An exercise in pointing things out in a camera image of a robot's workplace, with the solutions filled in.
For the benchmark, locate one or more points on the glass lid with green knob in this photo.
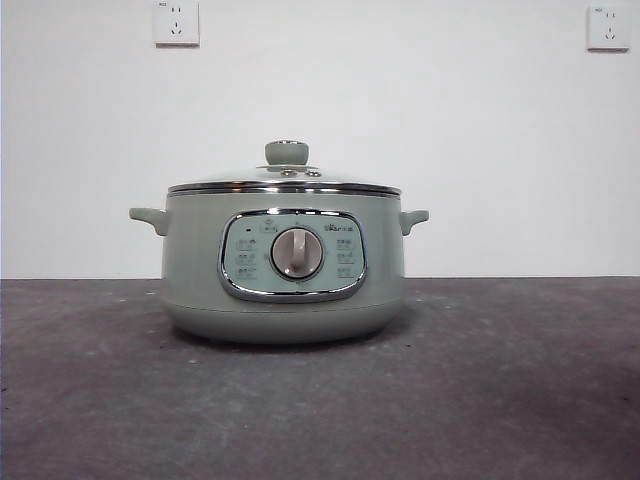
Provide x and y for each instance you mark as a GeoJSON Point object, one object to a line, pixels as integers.
{"type": "Point", "coordinates": [286, 152]}

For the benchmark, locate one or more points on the pale green electric pot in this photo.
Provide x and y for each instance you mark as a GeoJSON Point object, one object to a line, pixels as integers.
{"type": "Point", "coordinates": [195, 260]}

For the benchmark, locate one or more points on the white wall socket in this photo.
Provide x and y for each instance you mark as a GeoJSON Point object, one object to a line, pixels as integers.
{"type": "Point", "coordinates": [607, 29]}
{"type": "Point", "coordinates": [176, 24]}

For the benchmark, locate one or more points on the grey round pot dial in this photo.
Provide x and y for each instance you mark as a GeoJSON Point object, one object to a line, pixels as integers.
{"type": "Point", "coordinates": [295, 253]}

